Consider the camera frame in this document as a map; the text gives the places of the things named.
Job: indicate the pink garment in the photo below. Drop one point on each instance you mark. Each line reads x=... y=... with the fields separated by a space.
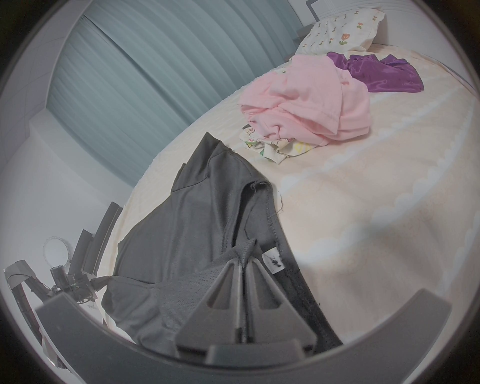
x=300 y=101

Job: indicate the bed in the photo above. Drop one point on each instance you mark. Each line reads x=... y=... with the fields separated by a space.
x=375 y=187

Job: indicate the white printed pillow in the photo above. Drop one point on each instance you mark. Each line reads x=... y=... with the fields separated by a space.
x=337 y=33

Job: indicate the white printed garment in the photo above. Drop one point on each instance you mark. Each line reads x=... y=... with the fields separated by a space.
x=273 y=150

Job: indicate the blue-green curtain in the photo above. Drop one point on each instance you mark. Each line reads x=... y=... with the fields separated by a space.
x=187 y=48
x=112 y=112

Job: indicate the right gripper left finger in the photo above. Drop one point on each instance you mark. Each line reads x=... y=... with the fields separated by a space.
x=221 y=326

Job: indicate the grey bedside table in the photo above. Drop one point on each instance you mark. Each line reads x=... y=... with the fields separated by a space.
x=305 y=29

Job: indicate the purple garment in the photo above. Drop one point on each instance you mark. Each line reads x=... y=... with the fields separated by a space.
x=382 y=75

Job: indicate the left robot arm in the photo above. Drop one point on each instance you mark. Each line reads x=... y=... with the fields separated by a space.
x=22 y=273

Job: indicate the round white mirror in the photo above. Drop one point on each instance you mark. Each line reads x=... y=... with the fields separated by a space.
x=56 y=252

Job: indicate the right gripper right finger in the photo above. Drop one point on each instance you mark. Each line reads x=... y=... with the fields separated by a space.
x=266 y=326

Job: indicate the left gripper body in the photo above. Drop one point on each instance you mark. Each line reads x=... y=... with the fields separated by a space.
x=87 y=289

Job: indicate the black T-shirt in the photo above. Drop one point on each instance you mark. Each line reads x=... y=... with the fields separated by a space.
x=187 y=225

